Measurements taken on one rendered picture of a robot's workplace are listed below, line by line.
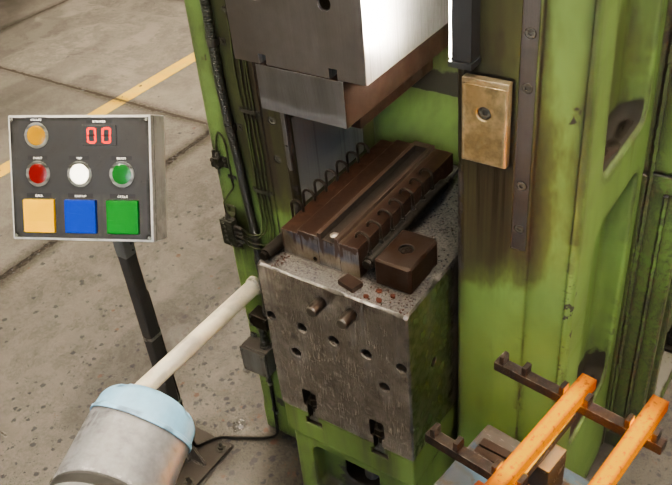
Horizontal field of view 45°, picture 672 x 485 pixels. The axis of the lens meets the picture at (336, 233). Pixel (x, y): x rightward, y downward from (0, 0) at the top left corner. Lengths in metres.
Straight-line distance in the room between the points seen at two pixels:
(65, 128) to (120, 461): 1.16
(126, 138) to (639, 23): 1.09
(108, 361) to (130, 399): 2.13
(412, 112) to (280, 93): 0.55
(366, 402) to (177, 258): 1.70
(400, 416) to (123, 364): 1.40
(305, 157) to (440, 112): 0.35
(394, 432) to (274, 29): 0.93
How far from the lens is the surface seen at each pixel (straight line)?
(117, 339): 3.10
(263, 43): 1.53
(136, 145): 1.83
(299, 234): 1.73
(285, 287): 1.76
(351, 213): 1.76
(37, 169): 1.93
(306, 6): 1.43
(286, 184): 1.89
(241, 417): 2.70
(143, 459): 0.86
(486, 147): 1.51
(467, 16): 1.40
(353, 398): 1.88
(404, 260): 1.63
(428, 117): 2.01
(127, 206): 1.84
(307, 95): 1.51
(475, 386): 1.95
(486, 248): 1.67
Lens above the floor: 1.99
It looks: 36 degrees down
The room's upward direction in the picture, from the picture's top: 6 degrees counter-clockwise
